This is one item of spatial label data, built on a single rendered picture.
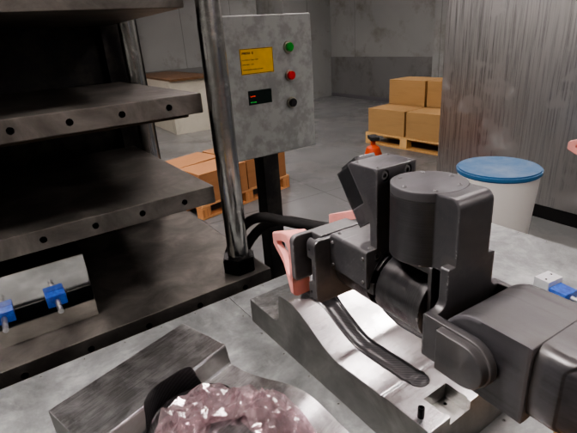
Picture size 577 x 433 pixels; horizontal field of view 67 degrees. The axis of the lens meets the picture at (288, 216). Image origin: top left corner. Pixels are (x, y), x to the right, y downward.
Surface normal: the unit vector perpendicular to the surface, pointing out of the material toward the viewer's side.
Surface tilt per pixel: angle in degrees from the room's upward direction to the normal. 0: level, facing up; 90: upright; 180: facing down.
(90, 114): 90
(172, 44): 90
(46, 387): 0
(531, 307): 1
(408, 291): 56
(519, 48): 90
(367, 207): 90
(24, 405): 0
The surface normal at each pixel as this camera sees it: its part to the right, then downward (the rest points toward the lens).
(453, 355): -0.85, 0.25
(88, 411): -0.07, -0.92
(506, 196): -0.18, 0.44
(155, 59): 0.52, 0.29
